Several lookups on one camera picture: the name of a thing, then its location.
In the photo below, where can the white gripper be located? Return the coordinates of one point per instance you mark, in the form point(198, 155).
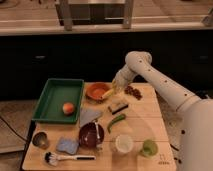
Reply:
point(123, 78)

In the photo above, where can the yellow banana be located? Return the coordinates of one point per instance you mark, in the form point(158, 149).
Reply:
point(107, 94)

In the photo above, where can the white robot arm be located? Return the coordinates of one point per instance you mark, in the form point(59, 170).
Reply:
point(196, 144)

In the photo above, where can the red orange bowl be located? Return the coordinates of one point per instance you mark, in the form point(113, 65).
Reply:
point(96, 90)

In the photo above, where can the white spoon in bowl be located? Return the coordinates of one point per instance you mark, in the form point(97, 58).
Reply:
point(97, 130)

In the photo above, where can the dark maroon bowl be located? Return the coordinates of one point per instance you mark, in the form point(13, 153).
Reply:
point(88, 137)

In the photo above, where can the dark red grapes bunch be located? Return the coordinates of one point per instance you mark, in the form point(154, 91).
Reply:
point(129, 90)

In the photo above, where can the green chili pepper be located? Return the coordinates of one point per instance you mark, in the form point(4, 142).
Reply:
point(115, 120)

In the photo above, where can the grey folded cloth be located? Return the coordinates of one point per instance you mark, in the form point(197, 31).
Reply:
point(88, 115)

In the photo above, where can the orange peach fruit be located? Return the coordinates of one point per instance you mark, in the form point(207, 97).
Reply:
point(68, 108)

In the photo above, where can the clear plastic cup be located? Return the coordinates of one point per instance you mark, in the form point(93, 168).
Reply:
point(124, 144)

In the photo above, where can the green plastic tray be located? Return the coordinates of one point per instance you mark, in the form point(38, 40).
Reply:
point(55, 94)

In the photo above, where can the green plastic cup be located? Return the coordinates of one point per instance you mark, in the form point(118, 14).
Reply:
point(149, 148)

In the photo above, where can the blue sponge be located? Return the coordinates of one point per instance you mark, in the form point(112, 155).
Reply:
point(67, 145)

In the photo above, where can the small metal cup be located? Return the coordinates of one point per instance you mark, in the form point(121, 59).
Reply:
point(40, 140)

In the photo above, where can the white black dish brush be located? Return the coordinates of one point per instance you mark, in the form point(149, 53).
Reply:
point(53, 158)

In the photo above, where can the grey metal frame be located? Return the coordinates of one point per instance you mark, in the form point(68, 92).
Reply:
point(94, 12)

